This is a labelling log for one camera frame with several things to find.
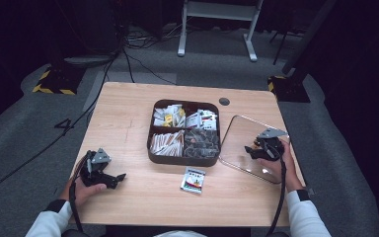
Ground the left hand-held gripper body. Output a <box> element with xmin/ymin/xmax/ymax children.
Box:
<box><xmin>80</xmin><ymin>147</ymin><xmax>113</xmax><ymax>187</ymax></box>

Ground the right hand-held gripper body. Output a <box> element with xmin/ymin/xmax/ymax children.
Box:
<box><xmin>254</xmin><ymin>127</ymin><xmax>289</xmax><ymax>162</ymax></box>

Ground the clear plastic lid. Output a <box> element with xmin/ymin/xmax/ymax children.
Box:
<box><xmin>218</xmin><ymin>114</ymin><xmax>292</xmax><ymax>185</ymax></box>

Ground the white packet with green print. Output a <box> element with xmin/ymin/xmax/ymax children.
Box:
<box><xmin>180</xmin><ymin>166</ymin><xmax>207</xmax><ymax>195</ymax></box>

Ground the dark compartment box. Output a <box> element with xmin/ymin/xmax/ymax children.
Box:
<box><xmin>146</xmin><ymin>98</ymin><xmax>222</xmax><ymax>168</ymax></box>

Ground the person's left hand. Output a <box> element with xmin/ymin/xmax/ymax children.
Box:
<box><xmin>59</xmin><ymin>177</ymin><xmax>108</xmax><ymax>207</ymax></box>

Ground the person's right hand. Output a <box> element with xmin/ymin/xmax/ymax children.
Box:
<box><xmin>256</xmin><ymin>139</ymin><xmax>305</xmax><ymax>194</ymax></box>

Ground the pile of dark packets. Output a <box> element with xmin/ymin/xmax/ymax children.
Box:
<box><xmin>183</xmin><ymin>127</ymin><xmax>220</xmax><ymax>158</ymax></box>

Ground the black yellow striped base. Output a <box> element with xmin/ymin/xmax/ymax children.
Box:
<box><xmin>266</xmin><ymin>75</ymin><xmax>311</xmax><ymax>104</ymax></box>
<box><xmin>32</xmin><ymin>65</ymin><xmax>87</xmax><ymax>97</ymax></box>

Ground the pile of brown striped sticks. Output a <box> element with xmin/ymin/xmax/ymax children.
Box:
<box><xmin>149</xmin><ymin>129</ymin><xmax>186</xmax><ymax>157</ymax></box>

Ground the pile of white yellow packets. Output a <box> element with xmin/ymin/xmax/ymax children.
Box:
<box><xmin>153</xmin><ymin>104</ymin><xmax>187</xmax><ymax>128</ymax></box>

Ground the thin black tripod leg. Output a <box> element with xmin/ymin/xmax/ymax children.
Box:
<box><xmin>269</xmin><ymin>29</ymin><xmax>298</xmax><ymax>66</ymax></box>

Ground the grey flat floor plate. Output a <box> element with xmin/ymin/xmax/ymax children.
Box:
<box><xmin>63</xmin><ymin>53</ymin><xmax>116</xmax><ymax>69</ymax></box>

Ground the black slanted pole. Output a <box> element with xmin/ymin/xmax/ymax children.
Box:
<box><xmin>281</xmin><ymin>0</ymin><xmax>339</xmax><ymax>76</ymax></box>

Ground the white metal stand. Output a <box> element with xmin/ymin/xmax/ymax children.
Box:
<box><xmin>177</xmin><ymin>0</ymin><xmax>265</xmax><ymax>63</ymax></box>

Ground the left hand-held gripper cable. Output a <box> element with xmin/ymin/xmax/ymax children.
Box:
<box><xmin>68</xmin><ymin>154</ymin><xmax>90</xmax><ymax>233</ymax></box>

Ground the hand-held gripper cable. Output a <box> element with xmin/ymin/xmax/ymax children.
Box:
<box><xmin>68</xmin><ymin>154</ymin><xmax>90</xmax><ymax>233</ymax></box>
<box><xmin>265</xmin><ymin>157</ymin><xmax>288</xmax><ymax>237</ymax></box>

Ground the right hand-held gripper cable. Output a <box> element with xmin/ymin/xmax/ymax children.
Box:
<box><xmin>265</xmin><ymin>157</ymin><xmax>288</xmax><ymax>237</ymax></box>

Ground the long black floor cable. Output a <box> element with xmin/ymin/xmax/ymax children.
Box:
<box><xmin>0</xmin><ymin>48</ymin><xmax>126</xmax><ymax>201</ymax></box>

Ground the thin black floor cable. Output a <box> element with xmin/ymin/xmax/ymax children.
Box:
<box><xmin>122</xmin><ymin>48</ymin><xmax>179</xmax><ymax>87</ymax></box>

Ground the bundle of floor cables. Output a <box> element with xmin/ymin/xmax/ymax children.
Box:
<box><xmin>124</xmin><ymin>23</ymin><xmax>187</xmax><ymax>50</ymax></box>

